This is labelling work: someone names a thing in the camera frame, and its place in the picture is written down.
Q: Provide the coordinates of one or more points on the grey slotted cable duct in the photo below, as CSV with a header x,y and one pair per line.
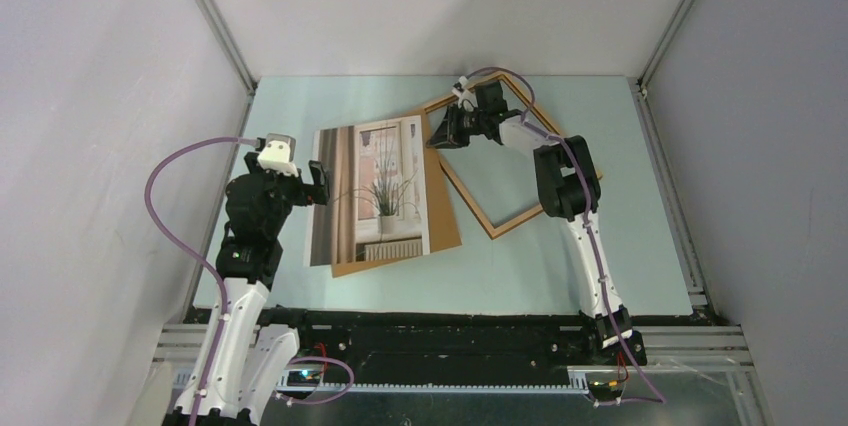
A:
x,y
578,385

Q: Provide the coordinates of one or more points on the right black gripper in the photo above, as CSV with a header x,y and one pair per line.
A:
x,y
446,135

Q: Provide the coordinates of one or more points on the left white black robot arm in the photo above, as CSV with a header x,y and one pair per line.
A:
x,y
231,383

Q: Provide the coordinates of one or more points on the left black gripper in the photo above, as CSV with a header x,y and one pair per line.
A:
x,y
316,193

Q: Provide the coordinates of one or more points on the wooden picture frame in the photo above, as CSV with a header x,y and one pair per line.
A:
x,y
525,206

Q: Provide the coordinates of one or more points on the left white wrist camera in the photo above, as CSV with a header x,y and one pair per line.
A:
x,y
277,155

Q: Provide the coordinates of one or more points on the brown cardboard backing board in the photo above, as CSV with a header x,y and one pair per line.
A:
x,y
443,227

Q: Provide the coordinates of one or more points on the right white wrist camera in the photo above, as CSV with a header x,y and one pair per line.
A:
x,y
465,97

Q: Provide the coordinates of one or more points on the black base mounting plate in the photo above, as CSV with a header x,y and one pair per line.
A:
x,y
443,349

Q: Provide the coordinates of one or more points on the window plant photo print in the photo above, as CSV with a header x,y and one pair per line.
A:
x,y
377,209

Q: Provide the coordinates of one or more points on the right aluminium corner profile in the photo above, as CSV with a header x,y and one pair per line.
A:
x,y
667,37

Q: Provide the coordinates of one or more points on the left aluminium corner profile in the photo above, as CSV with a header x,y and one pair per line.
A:
x,y
227,42

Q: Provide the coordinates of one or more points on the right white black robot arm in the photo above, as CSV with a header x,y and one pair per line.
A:
x,y
568,190

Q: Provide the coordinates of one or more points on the aluminium corner profile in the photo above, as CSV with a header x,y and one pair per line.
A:
x,y
227,42
667,37

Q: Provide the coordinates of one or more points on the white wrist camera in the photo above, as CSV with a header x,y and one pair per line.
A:
x,y
277,155
465,97

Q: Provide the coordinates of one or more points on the front aluminium rail frame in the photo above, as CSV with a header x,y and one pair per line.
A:
x,y
707,348

